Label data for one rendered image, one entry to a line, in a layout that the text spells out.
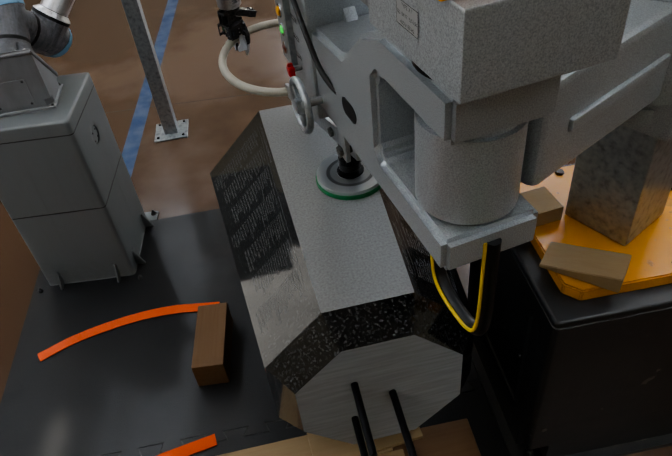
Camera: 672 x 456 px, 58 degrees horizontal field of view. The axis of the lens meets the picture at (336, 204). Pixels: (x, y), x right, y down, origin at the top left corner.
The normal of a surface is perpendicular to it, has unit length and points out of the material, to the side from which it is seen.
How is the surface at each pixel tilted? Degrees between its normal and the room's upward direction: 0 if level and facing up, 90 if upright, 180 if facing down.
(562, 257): 11
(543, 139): 90
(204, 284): 0
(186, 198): 0
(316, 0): 90
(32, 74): 90
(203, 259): 0
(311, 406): 90
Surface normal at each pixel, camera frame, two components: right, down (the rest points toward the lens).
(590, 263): -0.26, -0.80
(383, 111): 0.36, 0.58
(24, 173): 0.10, 0.64
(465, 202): -0.18, 0.65
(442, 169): -0.60, 0.56
